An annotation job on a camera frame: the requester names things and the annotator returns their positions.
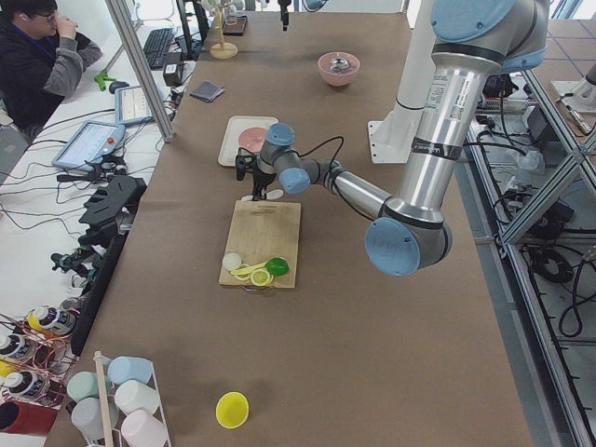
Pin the small pink bowl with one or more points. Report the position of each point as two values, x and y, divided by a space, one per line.
252 139

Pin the large pink ice bowl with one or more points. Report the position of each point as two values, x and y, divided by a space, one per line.
333 79

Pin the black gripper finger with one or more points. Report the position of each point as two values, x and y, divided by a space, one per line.
259 195

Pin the green lime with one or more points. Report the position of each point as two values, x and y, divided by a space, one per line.
277 267

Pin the yellow plastic knife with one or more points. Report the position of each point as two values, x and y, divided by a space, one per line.
247 269

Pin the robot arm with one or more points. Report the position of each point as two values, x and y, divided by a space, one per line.
472 40

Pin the blue teach pendant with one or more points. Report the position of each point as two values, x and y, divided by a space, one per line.
131 106
91 143

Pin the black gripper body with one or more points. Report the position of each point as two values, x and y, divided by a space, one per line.
261 182

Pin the blue teach pendant near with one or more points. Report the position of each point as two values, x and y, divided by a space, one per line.
91 143

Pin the wooden mug tree stand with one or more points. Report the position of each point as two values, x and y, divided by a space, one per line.
228 20

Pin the pastel cup rack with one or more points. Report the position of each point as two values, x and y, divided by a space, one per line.
118 403

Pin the yellow cup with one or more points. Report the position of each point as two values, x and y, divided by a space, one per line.
232 410

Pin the grey folded cloth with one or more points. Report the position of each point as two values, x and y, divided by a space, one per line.
207 91

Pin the lemon half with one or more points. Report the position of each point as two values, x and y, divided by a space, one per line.
261 277

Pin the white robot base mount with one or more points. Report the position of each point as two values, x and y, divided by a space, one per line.
400 93

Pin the cream rabbit tray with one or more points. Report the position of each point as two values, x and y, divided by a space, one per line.
236 124

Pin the aluminium frame post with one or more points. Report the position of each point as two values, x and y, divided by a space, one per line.
130 42

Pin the black keyboard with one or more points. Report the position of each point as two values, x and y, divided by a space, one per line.
156 46

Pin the blue teach pendant far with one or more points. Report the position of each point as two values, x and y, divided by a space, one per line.
131 106

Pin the seated person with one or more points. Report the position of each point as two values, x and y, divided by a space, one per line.
43 58

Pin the white ceramic spoon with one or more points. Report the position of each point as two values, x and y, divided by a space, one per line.
271 195

